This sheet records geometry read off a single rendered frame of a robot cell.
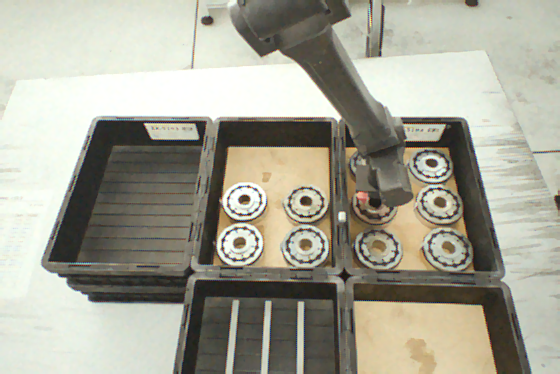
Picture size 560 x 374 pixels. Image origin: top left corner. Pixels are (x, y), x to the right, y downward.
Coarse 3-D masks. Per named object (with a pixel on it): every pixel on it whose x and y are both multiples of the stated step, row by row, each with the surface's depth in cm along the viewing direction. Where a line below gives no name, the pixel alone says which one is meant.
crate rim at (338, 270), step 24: (216, 120) 103; (240, 120) 103; (264, 120) 103; (288, 120) 102; (312, 120) 102; (336, 120) 102; (336, 144) 98; (336, 168) 94; (336, 192) 93; (336, 216) 88; (336, 240) 85; (192, 264) 84; (336, 264) 83
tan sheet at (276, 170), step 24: (240, 168) 108; (264, 168) 107; (288, 168) 107; (312, 168) 107; (264, 192) 104; (264, 216) 100; (216, 240) 97; (264, 240) 97; (216, 264) 94; (264, 264) 94
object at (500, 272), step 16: (464, 128) 99; (480, 176) 92; (480, 192) 90; (496, 240) 84; (496, 256) 82; (352, 272) 82; (368, 272) 81; (400, 272) 81; (416, 272) 81; (432, 272) 81; (448, 272) 81; (464, 272) 81; (480, 272) 81; (496, 272) 81
